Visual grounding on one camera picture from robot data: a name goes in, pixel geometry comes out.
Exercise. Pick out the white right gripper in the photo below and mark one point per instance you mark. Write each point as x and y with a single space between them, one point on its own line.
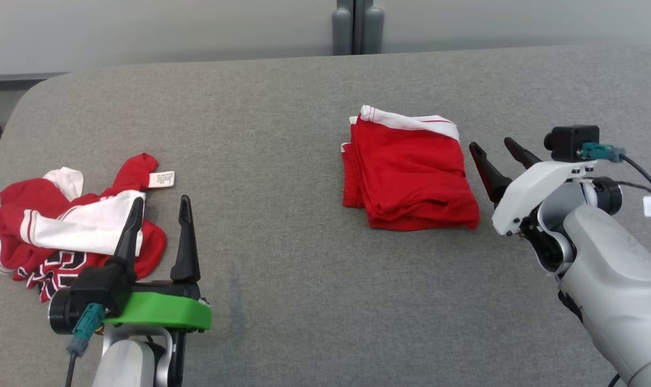
529 193

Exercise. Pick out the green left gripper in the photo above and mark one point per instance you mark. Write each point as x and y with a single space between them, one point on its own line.
159 314

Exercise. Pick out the red shorts white waistband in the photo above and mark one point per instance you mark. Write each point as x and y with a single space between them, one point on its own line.
411 177

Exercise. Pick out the red white numbered jersey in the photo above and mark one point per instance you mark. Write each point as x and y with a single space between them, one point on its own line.
14 215

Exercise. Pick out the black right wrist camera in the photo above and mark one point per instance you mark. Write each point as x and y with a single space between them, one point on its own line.
570 141

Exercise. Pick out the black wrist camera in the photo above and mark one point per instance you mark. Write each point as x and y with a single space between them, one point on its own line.
97 287
570 141

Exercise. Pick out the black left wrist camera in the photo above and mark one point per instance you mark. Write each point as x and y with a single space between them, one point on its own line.
97 287

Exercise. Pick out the grey rounded cylinder post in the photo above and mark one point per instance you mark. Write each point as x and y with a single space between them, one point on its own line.
375 32
340 32

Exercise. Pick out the dark grey vertical frame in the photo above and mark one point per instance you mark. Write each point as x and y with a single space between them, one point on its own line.
359 21

